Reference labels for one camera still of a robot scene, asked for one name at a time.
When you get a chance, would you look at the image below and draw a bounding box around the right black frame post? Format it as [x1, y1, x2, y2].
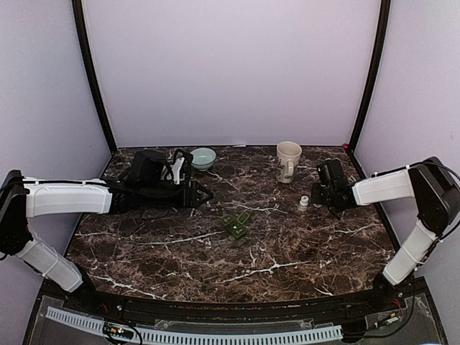
[348, 0, 391, 155]

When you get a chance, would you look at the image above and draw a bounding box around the small green circuit board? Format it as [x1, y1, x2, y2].
[102, 323, 134, 340]

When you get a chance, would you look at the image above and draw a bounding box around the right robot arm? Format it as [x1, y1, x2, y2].
[310, 157, 459, 286]

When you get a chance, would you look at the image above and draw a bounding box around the black front table rail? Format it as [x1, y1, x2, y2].
[42, 280, 413, 324]

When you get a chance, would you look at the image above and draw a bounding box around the right teal ceramic bowl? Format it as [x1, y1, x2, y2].
[191, 147, 217, 171]

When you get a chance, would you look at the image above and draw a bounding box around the white slotted cable duct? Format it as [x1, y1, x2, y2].
[45, 306, 343, 344]

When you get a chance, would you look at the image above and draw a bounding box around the black frame post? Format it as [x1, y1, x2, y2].
[71, 0, 117, 155]
[348, 0, 391, 155]

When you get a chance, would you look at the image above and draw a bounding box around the left black frame post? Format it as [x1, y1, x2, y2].
[71, 0, 117, 155]

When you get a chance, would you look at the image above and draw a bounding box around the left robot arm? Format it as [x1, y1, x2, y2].
[1, 149, 213, 313]

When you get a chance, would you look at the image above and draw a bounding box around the white pill bottle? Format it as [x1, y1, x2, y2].
[299, 195, 309, 211]

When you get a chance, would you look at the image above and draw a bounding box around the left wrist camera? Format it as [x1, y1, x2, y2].
[161, 149, 193, 185]

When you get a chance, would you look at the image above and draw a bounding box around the cream coral-print mug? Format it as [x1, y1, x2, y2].
[277, 141, 303, 184]

